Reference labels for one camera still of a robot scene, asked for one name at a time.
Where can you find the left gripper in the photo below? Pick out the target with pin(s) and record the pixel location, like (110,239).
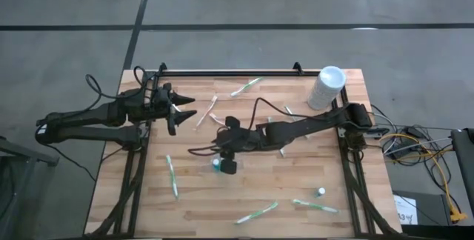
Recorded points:
(159,103)

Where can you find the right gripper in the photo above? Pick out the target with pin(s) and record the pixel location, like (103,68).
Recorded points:
(237,140)

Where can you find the blue mouthwash bottle white cap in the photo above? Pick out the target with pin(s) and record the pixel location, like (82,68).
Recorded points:
(216,164)
(320,192)

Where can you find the clear acrylic organizer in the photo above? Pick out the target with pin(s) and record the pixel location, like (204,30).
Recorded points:
(206,168)

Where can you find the green toothbrush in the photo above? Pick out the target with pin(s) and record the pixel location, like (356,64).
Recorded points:
(290,111)
(172,178)
(315,205)
(282,153)
(246,86)
(178,107)
(257,213)

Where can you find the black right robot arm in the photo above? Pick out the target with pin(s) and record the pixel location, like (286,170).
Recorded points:
(296,129)

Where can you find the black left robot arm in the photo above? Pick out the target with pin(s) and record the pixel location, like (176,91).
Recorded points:
(92,112)

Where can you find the wrapped orange toothbrush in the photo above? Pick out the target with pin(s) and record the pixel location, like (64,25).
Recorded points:
(206,111)
(216,119)

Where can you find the white wipes canister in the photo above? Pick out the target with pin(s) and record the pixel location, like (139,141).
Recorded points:
(327,84)

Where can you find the grey metal cart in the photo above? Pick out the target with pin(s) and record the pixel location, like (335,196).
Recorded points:
(22,166)

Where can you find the black power adapter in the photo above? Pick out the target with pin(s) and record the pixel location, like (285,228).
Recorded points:
(415,132)

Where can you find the white paper sign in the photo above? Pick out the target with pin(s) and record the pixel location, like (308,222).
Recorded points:
(405,210)

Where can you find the dark grey case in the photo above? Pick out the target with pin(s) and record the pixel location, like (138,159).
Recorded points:
(431,208)

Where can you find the black equipment stand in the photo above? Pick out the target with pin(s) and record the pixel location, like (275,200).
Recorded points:
(464,158)

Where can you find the black aluminium rig frame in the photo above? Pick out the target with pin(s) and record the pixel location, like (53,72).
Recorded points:
(229,73)

